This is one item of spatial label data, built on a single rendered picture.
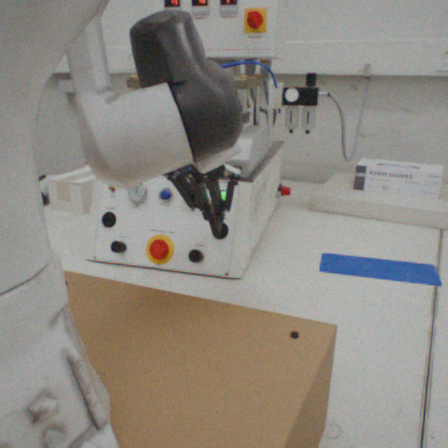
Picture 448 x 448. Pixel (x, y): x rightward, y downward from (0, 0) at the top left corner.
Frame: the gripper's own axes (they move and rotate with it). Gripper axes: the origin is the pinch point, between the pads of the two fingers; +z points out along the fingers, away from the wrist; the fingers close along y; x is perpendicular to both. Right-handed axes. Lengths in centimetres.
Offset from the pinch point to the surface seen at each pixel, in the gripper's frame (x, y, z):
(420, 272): -2.9, -39.0, 17.2
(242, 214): -3.9, -4.0, 3.5
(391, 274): -1.0, -33.2, 15.8
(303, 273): 2.0, -16.3, 13.6
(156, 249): 3.9, 12.3, 6.7
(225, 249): 2.3, -1.4, 6.8
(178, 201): -5.3, 9.2, 2.5
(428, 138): -62, -48, 37
